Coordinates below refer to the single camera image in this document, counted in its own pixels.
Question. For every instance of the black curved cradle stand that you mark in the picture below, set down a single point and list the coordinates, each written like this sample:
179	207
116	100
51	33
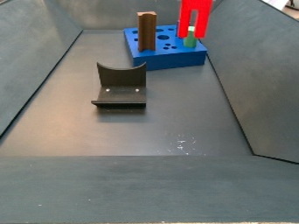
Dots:
121	86

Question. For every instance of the brown tall peg block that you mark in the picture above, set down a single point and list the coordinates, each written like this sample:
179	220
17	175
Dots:
145	30

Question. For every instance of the blue star peg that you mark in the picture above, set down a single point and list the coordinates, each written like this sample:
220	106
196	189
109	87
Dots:
176	34

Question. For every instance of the red two-pronged object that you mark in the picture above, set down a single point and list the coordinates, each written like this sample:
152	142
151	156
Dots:
202	6

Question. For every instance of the blue fixture block with holes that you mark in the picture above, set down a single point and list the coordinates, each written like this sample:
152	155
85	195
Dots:
169	54

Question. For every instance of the green octagonal peg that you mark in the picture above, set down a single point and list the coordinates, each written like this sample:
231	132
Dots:
190	40

